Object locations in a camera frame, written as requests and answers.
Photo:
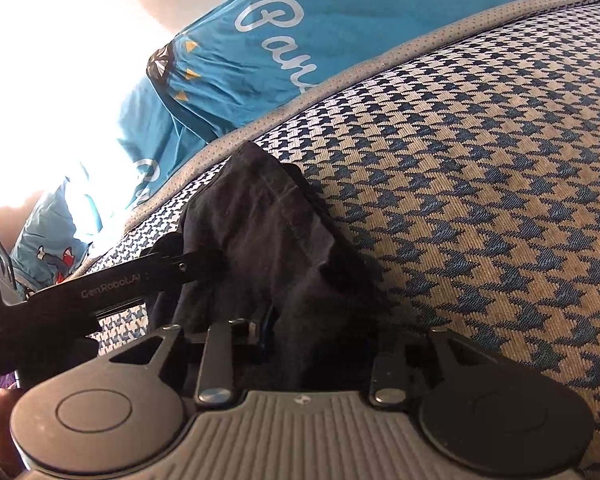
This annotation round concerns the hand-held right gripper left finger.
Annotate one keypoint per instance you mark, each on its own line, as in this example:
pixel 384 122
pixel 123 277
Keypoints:
pixel 266 337

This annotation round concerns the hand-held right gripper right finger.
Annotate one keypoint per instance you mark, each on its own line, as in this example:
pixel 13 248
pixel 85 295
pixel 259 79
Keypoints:
pixel 387 375

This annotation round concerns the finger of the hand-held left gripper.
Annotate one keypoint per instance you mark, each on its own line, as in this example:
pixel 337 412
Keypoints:
pixel 202 262

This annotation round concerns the black t-shirt red print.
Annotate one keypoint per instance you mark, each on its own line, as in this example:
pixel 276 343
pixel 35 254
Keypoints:
pixel 280 240

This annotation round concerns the person's left hand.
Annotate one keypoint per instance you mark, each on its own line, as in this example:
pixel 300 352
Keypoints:
pixel 0 425

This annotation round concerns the houndstooth covered sofa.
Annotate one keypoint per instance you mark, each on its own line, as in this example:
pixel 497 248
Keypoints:
pixel 480 185

